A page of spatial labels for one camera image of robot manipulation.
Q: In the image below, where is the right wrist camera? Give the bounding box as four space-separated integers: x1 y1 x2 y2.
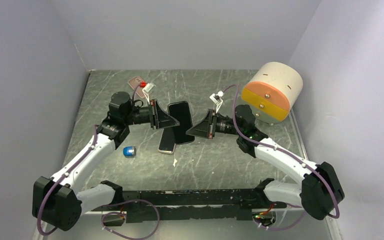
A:
209 91 224 114

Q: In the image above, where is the beige phone case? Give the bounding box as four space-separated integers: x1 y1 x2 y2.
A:
157 129 176 155

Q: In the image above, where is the black smartphone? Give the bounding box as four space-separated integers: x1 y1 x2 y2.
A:
159 129 176 154
168 102 195 145

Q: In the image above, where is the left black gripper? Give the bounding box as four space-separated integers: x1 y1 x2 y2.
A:
123 99 180 130

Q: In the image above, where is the blue grey small cylinder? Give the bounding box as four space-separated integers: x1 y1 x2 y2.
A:
122 146 137 158

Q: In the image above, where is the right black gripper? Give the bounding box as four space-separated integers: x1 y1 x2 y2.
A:
186 109 243 139

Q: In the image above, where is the round drawer cabinet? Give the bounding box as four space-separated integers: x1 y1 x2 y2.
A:
240 61 303 124

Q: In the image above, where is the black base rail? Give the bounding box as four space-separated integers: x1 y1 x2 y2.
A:
94 188 287 223

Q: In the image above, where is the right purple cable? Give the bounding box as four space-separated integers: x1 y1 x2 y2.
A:
221 84 341 232

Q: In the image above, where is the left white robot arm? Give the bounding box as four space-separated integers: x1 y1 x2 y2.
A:
32 91 180 236

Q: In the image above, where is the pink phone case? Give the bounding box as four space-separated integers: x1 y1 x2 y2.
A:
127 76 147 99

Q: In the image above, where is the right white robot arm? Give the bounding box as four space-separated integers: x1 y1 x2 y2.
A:
186 104 345 220

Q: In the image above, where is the black phone case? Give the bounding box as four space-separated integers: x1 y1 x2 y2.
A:
167 101 196 146

